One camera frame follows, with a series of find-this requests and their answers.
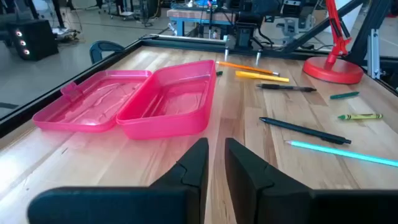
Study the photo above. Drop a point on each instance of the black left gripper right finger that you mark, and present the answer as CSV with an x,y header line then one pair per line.
x,y
280,202

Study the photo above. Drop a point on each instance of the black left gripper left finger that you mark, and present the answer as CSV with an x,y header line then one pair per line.
x,y
124,205

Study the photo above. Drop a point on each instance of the slim black pen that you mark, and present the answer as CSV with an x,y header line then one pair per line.
x,y
304,130

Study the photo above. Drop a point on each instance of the teal pencil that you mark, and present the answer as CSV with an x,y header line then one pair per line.
x,y
342,152

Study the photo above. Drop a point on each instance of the pink plastic supply box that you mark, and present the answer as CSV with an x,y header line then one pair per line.
x,y
174,124

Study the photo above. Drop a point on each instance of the black pen with grip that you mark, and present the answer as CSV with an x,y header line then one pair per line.
x,y
286,88

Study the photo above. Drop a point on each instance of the green crayon yellow-green wrapper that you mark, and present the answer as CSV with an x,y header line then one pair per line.
x,y
360,116

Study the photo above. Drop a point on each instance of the yellow highlighter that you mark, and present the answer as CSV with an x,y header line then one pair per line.
x,y
261,76

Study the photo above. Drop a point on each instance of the orange pencil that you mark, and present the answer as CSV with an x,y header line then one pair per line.
x,y
245,67

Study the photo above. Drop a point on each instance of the dark green marker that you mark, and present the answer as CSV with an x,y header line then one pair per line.
x,y
219,73

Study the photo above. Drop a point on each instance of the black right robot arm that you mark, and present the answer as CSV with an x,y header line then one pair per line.
x,y
245,31

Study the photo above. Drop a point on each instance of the red lamp stand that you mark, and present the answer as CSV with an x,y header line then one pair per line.
x,y
332,70

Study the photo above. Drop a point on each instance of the silver metal peg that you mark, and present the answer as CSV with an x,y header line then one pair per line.
x,y
258,57
226,54

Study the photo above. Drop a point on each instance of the blue chair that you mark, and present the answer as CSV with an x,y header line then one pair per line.
x,y
102,46

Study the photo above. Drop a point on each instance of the black computer tower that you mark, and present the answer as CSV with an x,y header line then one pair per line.
x,y
37,40

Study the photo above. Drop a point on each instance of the blue-framed workbench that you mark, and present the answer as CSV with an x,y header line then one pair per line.
x,y
199,15

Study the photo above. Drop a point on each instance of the thin black frame strut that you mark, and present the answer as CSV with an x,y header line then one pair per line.
x,y
311,32

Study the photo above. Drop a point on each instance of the aluminium frame post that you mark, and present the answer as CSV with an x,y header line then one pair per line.
x,y
373,53

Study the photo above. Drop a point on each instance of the thick black frame strut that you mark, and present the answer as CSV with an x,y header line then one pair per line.
x,y
370,18

